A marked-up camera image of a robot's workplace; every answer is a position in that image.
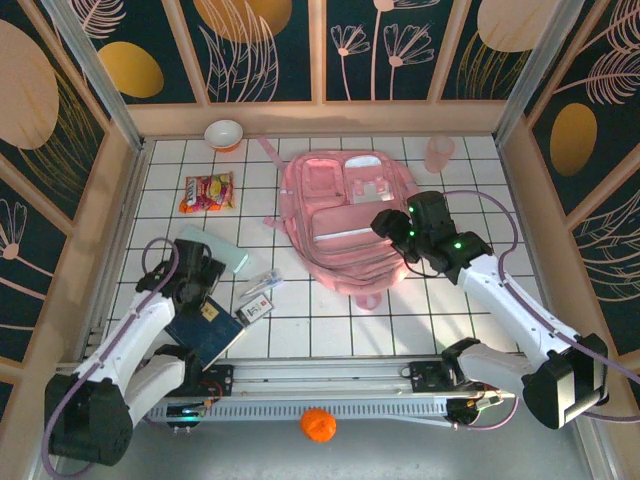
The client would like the orange white bowl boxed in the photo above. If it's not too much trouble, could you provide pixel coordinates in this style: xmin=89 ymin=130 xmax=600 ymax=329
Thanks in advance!
xmin=203 ymin=118 xmax=245 ymax=153

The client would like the black white card pack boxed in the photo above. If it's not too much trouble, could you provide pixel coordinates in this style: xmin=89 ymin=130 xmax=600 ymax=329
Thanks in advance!
xmin=234 ymin=294 xmax=276 ymax=326

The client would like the slotted grey cable duct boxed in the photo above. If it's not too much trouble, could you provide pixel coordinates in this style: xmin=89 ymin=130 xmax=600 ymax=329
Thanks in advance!
xmin=144 ymin=402 xmax=451 ymax=426

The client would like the dark floral wall panel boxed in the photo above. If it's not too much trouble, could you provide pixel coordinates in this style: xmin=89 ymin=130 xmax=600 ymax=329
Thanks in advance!
xmin=69 ymin=0 xmax=199 ymax=105
xmin=569 ymin=187 xmax=640 ymax=356
xmin=0 ymin=0 xmax=109 ymax=221
xmin=324 ymin=0 xmax=466 ymax=103
xmin=0 ymin=177 xmax=71 ymax=364
xmin=439 ymin=0 xmax=569 ymax=103
xmin=177 ymin=0 xmax=314 ymax=105
xmin=522 ymin=0 xmax=640 ymax=216

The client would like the aluminium table edge rail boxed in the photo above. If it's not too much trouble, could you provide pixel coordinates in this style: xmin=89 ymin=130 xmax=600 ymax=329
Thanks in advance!
xmin=492 ymin=133 xmax=574 ymax=354
xmin=74 ymin=139 xmax=151 ymax=364

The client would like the pink translucent plastic cup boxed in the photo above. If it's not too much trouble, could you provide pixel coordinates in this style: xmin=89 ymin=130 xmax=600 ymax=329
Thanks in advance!
xmin=424 ymin=134 xmax=456 ymax=174

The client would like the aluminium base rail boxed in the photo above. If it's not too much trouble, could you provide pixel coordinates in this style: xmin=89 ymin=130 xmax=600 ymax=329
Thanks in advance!
xmin=49 ymin=355 xmax=589 ymax=401

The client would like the dark blue book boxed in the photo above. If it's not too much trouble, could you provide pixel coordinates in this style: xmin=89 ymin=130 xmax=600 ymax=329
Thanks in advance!
xmin=163 ymin=294 xmax=246 ymax=372

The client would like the orange fruit candy bag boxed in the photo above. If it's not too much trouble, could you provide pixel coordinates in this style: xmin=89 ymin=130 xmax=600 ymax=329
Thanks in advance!
xmin=179 ymin=171 xmax=236 ymax=215

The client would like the small circuit board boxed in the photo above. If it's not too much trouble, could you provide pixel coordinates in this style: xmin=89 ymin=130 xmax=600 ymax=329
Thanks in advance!
xmin=166 ymin=399 xmax=211 ymax=431
xmin=446 ymin=394 xmax=504 ymax=430

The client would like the aluminium corner post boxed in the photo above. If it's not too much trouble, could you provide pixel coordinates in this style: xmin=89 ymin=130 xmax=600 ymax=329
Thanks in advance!
xmin=38 ymin=0 xmax=147 ymax=152
xmin=492 ymin=0 xmax=586 ymax=144

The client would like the orange ball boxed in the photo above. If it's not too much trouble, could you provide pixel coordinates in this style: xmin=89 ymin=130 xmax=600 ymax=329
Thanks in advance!
xmin=299 ymin=407 xmax=338 ymax=445

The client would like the pink school backpack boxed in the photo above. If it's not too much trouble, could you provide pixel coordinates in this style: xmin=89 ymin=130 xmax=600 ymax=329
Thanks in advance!
xmin=257 ymin=134 xmax=419 ymax=311

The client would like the clear pen pack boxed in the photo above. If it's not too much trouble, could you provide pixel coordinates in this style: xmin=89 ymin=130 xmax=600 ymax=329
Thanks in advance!
xmin=238 ymin=269 xmax=285 ymax=301

